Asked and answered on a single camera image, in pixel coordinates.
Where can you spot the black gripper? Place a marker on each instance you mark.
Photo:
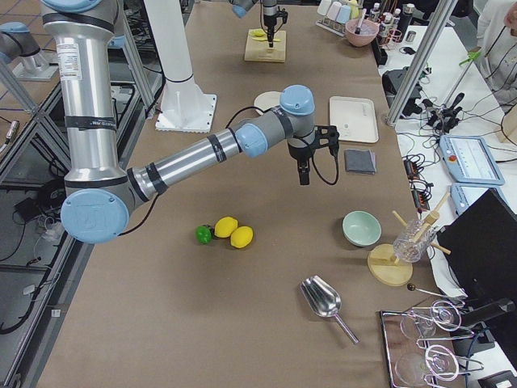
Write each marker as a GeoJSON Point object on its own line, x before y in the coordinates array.
{"type": "Point", "coordinates": [299, 151]}

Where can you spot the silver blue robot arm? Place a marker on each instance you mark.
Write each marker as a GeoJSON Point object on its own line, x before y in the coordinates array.
{"type": "Point", "coordinates": [100, 194]}

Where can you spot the cream rectangular tray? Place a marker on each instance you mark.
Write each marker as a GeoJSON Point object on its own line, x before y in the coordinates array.
{"type": "Point", "coordinates": [354, 118]}

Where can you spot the grey folded cloth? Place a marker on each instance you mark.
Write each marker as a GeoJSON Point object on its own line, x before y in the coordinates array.
{"type": "Point", "coordinates": [360, 161]}

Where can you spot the mint green bowl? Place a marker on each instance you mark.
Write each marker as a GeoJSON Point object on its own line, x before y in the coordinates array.
{"type": "Point", "coordinates": [361, 228]}

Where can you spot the round white plate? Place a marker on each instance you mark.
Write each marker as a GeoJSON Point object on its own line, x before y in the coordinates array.
{"type": "Point", "coordinates": [266, 100]}

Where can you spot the yellow lemon right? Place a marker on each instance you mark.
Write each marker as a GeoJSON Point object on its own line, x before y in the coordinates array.
{"type": "Point", "coordinates": [241, 237]}

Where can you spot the yellow lemon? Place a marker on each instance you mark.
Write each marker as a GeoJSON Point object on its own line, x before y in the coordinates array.
{"type": "Point", "coordinates": [225, 226]}
{"type": "Point", "coordinates": [241, 237]}

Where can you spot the yellow lemon left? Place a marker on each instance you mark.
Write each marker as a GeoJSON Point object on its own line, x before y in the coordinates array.
{"type": "Point", "coordinates": [225, 226]}

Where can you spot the green lime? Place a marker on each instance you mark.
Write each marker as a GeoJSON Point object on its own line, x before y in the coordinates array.
{"type": "Point", "coordinates": [204, 234]}

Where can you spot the wooden cup stand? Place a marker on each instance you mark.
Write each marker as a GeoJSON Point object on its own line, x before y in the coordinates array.
{"type": "Point", "coordinates": [386, 267]}

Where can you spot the silver metal scoop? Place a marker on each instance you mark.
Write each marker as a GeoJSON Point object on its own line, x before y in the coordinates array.
{"type": "Point", "coordinates": [325, 302]}

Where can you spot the clear textured glass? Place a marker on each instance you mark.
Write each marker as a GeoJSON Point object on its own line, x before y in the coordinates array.
{"type": "Point", "coordinates": [413, 241]}

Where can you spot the wooden cutting board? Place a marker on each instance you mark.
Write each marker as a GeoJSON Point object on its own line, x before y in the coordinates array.
{"type": "Point", "coordinates": [258, 48]}

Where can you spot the blue teach pendant lower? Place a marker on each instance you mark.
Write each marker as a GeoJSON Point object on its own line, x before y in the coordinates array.
{"type": "Point", "coordinates": [465, 194]}

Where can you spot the blue teach pendant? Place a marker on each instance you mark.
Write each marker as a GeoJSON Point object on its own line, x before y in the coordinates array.
{"type": "Point", "coordinates": [469, 160]}
{"type": "Point", "coordinates": [465, 194]}

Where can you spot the pink bowl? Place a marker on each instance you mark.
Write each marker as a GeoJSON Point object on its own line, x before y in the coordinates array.
{"type": "Point", "coordinates": [368, 32]}

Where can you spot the blue teach pendant upper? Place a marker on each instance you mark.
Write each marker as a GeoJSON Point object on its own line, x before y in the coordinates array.
{"type": "Point", "coordinates": [469, 160]}

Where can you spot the black monitor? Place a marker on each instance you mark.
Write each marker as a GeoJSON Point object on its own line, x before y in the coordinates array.
{"type": "Point", "coordinates": [482, 241]}

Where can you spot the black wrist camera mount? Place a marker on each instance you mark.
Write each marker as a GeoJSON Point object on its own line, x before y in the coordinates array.
{"type": "Point", "coordinates": [326, 137]}

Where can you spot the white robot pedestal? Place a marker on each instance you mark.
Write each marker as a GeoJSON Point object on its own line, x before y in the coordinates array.
{"type": "Point", "coordinates": [184, 106]}

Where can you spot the metal wire glass rack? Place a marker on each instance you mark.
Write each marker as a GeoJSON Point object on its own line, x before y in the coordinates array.
{"type": "Point", "coordinates": [418, 345]}

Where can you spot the aluminium frame post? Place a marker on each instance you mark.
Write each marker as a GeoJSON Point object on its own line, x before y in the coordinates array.
{"type": "Point", "coordinates": [436, 25]}

